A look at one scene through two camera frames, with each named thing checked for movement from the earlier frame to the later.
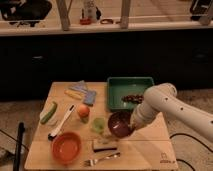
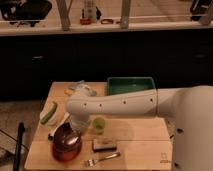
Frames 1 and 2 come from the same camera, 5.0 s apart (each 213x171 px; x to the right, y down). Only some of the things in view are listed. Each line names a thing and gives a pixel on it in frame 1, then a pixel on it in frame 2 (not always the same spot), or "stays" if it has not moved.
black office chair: [23, 12] stays
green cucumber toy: [49, 113] stays
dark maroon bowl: [119, 123] to [66, 139]
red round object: [85, 21] stays
